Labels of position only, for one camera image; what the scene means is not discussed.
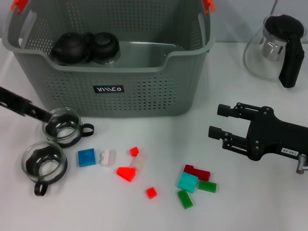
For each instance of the teal toy brick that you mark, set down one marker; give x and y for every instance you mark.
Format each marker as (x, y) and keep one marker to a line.
(187, 183)

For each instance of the small orange-red toy brick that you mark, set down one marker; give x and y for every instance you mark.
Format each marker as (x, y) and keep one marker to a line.
(151, 192)
(134, 151)

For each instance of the blue toy brick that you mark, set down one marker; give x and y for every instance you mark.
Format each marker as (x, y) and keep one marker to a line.
(86, 157)

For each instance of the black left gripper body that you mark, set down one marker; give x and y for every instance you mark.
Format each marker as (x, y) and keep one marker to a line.
(14, 101)

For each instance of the beige translucent toy brick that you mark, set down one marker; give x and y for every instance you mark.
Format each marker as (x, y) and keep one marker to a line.
(140, 162)

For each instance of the green toy brick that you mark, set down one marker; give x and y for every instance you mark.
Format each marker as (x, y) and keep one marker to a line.
(207, 186)
(185, 199)

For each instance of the grey perforated storage bin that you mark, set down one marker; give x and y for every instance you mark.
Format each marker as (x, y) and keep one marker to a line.
(120, 101)

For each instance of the white pink toy brick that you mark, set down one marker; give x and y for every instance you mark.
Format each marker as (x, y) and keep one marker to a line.
(107, 157)

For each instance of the glass teacup black holder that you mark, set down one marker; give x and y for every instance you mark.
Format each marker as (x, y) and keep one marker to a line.
(43, 166)
(62, 130)
(106, 45)

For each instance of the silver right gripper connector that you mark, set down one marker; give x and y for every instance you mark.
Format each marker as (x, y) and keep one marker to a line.
(300, 166)

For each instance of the black clay teapot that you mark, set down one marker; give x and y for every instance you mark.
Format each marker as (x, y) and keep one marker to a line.
(69, 48)

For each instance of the large orange-red toy brick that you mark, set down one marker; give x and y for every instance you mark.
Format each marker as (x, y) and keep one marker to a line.
(126, 173)

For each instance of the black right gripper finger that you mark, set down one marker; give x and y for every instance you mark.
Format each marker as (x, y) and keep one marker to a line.
(240, 111)
(234, 143)

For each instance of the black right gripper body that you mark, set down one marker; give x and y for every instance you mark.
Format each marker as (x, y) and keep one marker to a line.
(272, 134)

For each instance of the dark red toy brick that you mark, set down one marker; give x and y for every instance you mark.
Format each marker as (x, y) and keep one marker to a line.
(199, 173)

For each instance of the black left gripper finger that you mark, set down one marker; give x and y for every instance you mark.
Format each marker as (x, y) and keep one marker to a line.
(39, 113)

